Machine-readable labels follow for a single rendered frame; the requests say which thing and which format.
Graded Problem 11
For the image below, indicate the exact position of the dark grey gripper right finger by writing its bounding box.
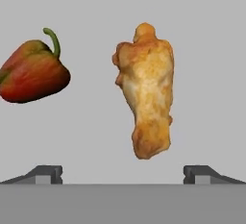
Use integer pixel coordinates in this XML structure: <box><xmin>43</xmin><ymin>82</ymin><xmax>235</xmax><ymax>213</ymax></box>
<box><xmin>183</xmin><ymin>164</ymin><xmax>246</xmax><ymax>186</ymax></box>

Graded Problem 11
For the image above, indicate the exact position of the golden fried chicken drumstick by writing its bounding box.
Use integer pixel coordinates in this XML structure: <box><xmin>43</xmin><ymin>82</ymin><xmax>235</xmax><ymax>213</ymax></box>
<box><xmin>111</xmin><ymin>22</ymin><xmax>176</xmax><ymax>161</ymax></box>

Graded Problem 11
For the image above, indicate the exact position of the red bell pepper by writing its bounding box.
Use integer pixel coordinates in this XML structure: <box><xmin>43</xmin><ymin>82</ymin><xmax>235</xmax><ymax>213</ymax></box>
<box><xmin>0</xmin><ymin>27</ymin><xmax>72</xmax><ymax>104</ymax></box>

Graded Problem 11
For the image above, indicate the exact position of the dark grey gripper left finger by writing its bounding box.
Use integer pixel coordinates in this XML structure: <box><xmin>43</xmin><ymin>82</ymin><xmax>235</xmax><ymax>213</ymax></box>
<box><xmin>0</xmin><ymin>164</ymin><xmax>63</xmax><ymax>186</ymax></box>

